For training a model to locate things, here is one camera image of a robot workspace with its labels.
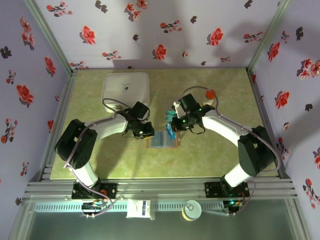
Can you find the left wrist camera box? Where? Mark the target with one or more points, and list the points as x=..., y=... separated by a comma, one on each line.
x=140, y=110

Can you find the pale upright bracket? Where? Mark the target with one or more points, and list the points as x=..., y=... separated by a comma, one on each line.
x=152, y=210

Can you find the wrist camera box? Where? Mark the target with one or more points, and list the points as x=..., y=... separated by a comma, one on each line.
x=188, y=103
x=140, y=110

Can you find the teal credit card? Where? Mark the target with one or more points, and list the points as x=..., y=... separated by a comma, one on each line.
x=171, y=116

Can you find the blue credit card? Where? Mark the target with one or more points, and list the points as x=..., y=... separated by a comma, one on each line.
x=170, y=135

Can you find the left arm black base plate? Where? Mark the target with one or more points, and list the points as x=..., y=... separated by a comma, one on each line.
x=110, y=191

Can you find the aluminium corner post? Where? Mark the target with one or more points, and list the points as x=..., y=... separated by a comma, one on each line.
x=47, y=32
x=265, y=40

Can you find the aluminium cross rail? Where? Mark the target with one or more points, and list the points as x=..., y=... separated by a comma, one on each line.
x=162, y=186

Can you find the tin can with pull tab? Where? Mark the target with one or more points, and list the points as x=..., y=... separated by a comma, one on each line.
x=191, y=210

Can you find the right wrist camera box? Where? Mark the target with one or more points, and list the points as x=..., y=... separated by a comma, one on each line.
x=188, y=103

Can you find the aluminium side rail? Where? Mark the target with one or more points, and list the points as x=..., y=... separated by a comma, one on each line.
x=66, y=100
x=261, y=110

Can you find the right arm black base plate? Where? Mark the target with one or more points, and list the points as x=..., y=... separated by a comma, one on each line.
x=212, y=190

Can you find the white paper pack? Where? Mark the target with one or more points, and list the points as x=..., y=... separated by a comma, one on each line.
x=137, y=208

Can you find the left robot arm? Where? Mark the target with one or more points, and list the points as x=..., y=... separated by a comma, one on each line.
x=77, y=147

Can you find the orange cap pill bottle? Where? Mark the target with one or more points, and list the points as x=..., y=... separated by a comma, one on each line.
x=210, y=94

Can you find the white pill case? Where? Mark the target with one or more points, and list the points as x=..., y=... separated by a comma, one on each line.
x=125, y=87

